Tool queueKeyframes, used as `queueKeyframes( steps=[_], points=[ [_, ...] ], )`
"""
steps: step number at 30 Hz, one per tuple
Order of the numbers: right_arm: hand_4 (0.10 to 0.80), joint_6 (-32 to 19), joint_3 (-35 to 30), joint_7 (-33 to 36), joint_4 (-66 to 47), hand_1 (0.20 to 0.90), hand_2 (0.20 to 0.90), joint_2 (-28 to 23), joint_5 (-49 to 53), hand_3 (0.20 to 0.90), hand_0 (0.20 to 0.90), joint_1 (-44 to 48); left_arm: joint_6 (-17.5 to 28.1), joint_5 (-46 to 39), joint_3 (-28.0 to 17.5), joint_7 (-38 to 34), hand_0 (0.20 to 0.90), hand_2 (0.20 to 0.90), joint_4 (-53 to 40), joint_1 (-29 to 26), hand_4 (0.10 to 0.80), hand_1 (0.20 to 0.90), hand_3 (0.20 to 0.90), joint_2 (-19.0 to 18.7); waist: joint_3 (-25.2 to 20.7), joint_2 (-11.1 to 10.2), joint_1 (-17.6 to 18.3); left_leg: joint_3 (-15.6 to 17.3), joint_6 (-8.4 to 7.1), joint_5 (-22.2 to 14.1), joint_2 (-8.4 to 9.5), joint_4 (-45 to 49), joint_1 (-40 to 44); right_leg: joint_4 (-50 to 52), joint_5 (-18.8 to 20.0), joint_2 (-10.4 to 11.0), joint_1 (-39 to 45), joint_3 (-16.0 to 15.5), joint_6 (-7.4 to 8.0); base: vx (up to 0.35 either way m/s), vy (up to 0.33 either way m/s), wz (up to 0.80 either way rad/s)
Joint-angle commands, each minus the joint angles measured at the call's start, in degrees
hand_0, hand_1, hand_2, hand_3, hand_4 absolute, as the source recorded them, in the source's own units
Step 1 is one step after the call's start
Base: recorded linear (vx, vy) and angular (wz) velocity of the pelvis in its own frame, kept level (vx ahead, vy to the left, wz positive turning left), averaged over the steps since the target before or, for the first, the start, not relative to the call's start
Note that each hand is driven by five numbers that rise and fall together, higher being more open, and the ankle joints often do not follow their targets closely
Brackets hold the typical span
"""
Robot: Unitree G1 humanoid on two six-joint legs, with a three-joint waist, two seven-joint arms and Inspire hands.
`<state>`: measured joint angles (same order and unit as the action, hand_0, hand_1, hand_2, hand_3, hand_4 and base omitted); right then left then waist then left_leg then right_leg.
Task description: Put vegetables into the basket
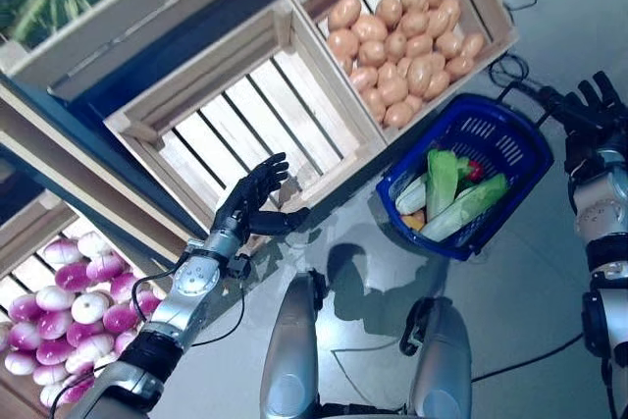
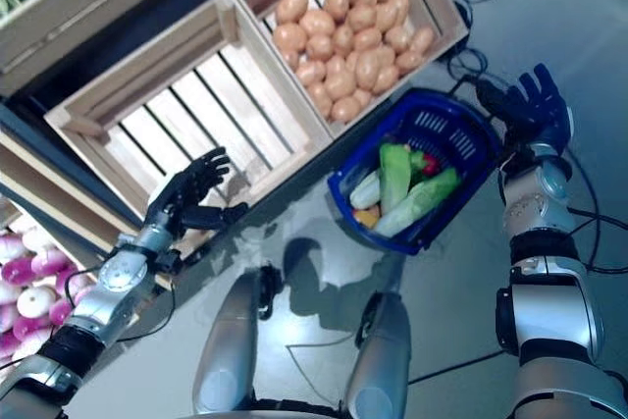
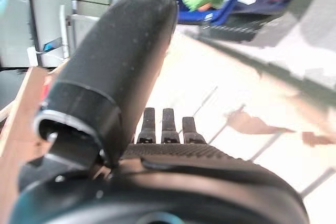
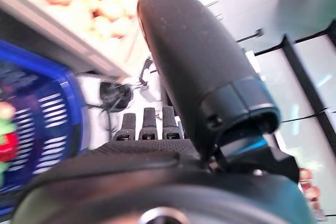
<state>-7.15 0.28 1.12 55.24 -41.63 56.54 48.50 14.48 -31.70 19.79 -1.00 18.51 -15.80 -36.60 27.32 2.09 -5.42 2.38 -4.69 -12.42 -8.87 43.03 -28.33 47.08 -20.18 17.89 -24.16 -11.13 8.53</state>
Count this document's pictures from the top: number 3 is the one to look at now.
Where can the wooden slatted cabbage crate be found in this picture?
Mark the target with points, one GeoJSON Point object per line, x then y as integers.
{"type": "Point", "coordinates": [210, 85]}

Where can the grey metal cabinet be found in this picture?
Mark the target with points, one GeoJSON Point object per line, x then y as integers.
{"type": "Point", "coordinates": [13, 24]}

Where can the white freezer with blue label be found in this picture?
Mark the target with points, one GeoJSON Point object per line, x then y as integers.
{"type": "Point", "coordinates": [50, 24]}

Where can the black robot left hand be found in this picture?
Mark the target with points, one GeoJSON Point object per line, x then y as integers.
{"type": "Point", "coordinates": [118, 51]}

